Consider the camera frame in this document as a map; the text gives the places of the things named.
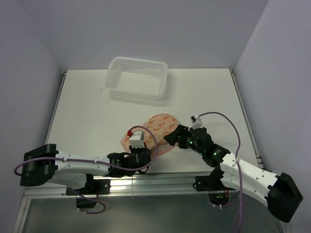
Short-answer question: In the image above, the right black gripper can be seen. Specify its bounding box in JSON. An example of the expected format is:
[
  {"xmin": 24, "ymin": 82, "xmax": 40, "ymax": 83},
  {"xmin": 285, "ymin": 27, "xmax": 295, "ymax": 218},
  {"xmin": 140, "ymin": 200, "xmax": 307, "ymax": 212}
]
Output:
[{"xmin": 163, "ymin": 124, "xmax": 205, "ymax": 155}]

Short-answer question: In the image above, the peach floral laundry bag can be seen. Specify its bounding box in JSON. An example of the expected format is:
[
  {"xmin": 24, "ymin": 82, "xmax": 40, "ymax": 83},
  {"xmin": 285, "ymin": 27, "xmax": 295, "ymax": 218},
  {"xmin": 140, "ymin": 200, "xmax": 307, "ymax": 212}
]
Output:
[{"xmin": 121, "ymin": 113, "xmax": 179, "ymax": 156}]

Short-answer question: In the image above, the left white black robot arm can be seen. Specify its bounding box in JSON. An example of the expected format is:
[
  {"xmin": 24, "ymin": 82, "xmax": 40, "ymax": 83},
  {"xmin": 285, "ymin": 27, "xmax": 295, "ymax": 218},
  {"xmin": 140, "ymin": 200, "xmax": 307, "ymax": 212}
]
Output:
[{"xmin": 14, "ymin": 144, "xmax": 155, "ymax": 194}]

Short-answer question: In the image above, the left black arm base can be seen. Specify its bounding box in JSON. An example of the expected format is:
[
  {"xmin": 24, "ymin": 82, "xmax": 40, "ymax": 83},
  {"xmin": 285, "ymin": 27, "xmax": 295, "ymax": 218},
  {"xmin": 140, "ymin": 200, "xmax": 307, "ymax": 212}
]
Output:
[{"xmin": 66, "ymin": 179, "xmax": 110, "ymax": 214}]

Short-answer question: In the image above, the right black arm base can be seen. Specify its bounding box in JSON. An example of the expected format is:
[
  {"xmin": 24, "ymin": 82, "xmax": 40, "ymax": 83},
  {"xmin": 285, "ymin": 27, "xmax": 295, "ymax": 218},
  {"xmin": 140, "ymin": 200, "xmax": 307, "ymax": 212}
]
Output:
[{"xmin": 192, "ymin": 166, "xmax": 239, "ymax": 209}]

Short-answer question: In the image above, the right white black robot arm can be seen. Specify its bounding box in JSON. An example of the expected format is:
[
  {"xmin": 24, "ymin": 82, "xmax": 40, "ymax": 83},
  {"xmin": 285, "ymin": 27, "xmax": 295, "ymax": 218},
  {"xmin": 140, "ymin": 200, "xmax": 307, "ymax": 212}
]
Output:
[{"xmin": 164, "ymin": 125, "xmax": 303, "ymax": 223}]

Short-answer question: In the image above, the white perforated plastic basket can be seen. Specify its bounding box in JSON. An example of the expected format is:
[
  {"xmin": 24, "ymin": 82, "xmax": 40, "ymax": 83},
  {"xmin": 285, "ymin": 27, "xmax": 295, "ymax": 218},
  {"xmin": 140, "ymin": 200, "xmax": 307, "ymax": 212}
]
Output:
[{"xmin": 105, "ymin": 57, "xmax": 168, "ymax": 101}]

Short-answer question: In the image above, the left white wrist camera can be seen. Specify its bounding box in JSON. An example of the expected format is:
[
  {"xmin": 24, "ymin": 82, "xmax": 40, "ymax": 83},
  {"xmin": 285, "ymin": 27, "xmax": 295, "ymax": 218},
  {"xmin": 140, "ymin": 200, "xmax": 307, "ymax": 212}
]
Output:
[{"xmin": 128, "ymin": 130, "xmax": 146, "ymax": 149}]

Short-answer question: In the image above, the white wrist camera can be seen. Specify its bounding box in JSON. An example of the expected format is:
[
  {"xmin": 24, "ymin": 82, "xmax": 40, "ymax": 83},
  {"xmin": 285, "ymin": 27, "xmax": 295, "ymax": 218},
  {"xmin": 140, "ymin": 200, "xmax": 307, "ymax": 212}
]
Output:
[
  {"xmin": 190, "ymin": 115, "xmax": 203, "ymax": 130},
  {"xmin": 128, "ymin": 130, "xmax": 146, "ymax": 149}
]

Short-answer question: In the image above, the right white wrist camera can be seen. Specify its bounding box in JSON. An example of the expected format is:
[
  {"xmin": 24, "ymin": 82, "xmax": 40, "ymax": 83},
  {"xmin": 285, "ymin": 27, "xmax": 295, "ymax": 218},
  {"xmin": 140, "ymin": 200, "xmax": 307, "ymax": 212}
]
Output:
[{"xmin": 190, "ymin": 115, "xmax": 203, "ymax": 130}]

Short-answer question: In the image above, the aluminium frame rail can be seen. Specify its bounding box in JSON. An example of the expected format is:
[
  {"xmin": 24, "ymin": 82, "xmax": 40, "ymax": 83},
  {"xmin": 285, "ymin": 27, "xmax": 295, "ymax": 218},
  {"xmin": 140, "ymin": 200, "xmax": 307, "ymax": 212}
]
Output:
[{"xmin": 23, "ymin": 169, "xmax": 279, "ymax": 199}]

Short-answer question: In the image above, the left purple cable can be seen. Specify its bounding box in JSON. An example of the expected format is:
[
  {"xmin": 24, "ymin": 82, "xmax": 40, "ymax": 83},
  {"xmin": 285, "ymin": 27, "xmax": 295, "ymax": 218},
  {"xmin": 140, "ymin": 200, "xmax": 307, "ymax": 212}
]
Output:
[{"xmin": 13, "ymin": 125, "xmax": 160, "ymax": 215}]

